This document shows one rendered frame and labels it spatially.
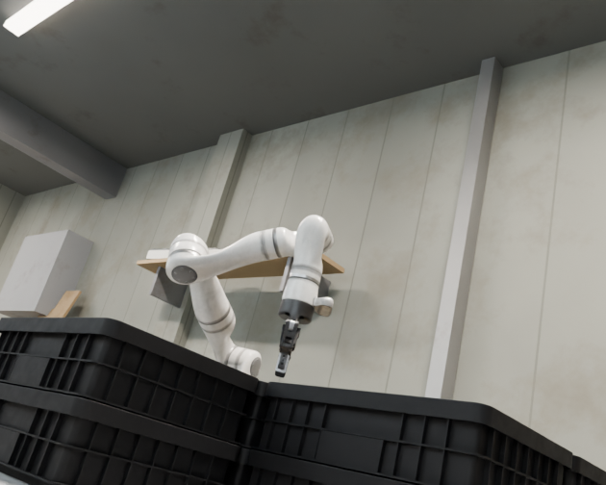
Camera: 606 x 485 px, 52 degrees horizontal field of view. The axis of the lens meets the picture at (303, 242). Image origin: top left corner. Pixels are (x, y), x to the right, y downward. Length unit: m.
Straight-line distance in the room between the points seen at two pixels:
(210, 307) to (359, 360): 2.15
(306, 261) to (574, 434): 1.91
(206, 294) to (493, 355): 1.96
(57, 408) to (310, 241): 0.68
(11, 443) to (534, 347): 2.57
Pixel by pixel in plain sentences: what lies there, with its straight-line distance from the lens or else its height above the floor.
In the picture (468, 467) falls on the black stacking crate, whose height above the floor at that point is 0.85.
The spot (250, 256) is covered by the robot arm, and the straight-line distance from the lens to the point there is 1.43.
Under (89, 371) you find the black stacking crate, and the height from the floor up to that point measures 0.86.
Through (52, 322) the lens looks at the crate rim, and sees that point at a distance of 1.04.
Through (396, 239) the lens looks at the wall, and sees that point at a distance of 3.84.
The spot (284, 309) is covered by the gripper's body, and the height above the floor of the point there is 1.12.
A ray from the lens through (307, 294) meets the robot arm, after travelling 1.34.
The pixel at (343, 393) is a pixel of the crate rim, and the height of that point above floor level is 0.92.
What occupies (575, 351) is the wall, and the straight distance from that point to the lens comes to 3.12.
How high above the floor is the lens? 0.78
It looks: 21 degrees up
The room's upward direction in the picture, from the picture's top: 15 degrees clockwise
